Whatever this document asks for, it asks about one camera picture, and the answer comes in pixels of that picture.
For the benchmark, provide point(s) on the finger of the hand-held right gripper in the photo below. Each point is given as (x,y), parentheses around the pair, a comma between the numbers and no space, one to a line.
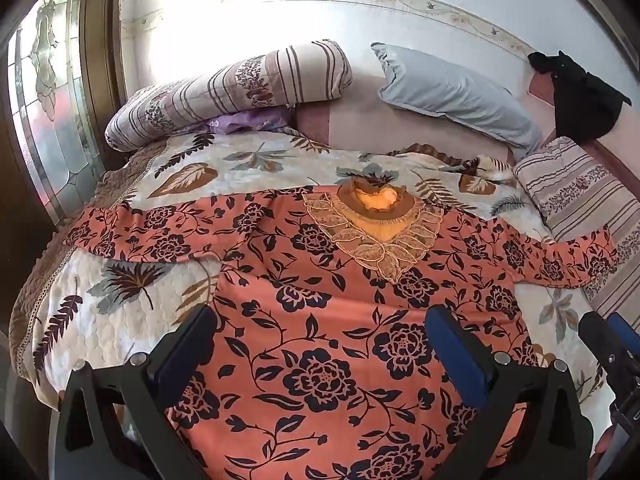
(595,332)
(625,327)

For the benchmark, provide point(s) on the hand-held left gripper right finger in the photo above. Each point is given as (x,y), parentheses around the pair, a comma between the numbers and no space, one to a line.
(461,356)

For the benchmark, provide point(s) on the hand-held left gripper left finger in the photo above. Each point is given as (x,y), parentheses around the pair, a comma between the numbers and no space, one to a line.
(184,356)

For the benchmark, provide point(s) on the orange black floral garment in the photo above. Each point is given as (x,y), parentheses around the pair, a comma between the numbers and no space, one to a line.
(325,310)

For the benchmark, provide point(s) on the leaf print quilt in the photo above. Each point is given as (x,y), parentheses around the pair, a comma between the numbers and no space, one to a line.
(145,322)

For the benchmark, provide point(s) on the striped floral cushion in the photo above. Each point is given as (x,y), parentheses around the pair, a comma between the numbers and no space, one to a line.
(575,185)

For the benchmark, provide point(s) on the black cloth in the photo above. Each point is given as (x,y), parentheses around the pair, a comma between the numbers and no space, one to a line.
(585,105)

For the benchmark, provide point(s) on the purple cloth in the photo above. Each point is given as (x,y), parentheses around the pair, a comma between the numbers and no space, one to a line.
(240,122)

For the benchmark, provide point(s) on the stained glass door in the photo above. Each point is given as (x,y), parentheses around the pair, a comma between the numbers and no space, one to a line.
(55,135)

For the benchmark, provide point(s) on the pink upholstered headboard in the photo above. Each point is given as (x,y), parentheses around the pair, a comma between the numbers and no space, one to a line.
(350,120)

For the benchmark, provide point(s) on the grey pillow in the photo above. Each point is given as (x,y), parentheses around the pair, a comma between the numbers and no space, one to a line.
(450,95)

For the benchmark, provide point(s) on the striped floral bolster pillow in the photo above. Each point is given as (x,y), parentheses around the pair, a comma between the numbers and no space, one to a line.
(225,90)

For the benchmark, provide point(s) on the brown wooden door frame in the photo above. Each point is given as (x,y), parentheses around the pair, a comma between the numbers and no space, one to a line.
(100,35)

